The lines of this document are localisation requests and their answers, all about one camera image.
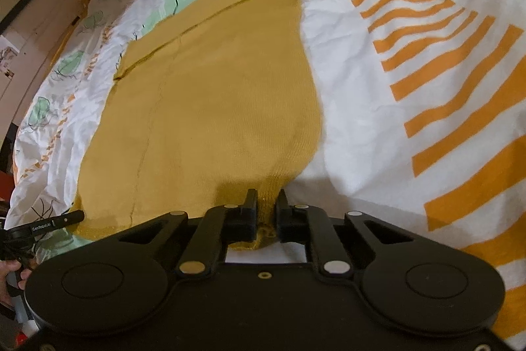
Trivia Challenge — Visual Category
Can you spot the red object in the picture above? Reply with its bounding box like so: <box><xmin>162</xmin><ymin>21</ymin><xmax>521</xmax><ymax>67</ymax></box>
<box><xmin>0</xmin><ymin>173</ymin><xmax>14</xmax><ymax>206</ymax></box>

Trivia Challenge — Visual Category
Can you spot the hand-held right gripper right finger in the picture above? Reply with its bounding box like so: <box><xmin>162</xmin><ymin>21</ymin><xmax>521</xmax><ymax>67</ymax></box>
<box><xmin>275</xmin><ymin>188</ymin><xmax>414</xmax><ymax>277</ymax></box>

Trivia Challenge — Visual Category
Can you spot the yellow knit sweater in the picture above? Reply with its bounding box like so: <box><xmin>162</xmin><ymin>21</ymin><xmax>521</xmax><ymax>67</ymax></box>
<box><xmin>70</xmin><ymin>0</ymin><xmax>323</xmax><ymax>251</ymax></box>

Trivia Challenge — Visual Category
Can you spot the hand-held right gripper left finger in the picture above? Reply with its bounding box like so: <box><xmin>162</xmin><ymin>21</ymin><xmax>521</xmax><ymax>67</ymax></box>
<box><xmin>117</xmin><ymin>188</ymin><xmax>260</xmax><ymax>278</ymax></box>

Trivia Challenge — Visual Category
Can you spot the white leaf-print duvet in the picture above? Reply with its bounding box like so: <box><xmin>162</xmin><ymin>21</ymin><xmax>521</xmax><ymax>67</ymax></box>
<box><xmin>6</xmin><ymin>0</ymin><xmax>526</xmax><ymax>347</ymax></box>

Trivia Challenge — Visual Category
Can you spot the paper sticker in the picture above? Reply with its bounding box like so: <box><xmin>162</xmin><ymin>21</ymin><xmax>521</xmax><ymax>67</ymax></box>
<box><xmin>0</xmin><ymin>34</ymin><xmax>19</xmax><ymax>78</ymax></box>

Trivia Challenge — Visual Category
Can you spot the person's left hand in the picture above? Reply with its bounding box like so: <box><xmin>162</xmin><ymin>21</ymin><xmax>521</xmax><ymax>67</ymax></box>
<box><xmin>0</xmin><ymin>259</ymin><xmax>33</xmax><ymax>306</ymax></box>

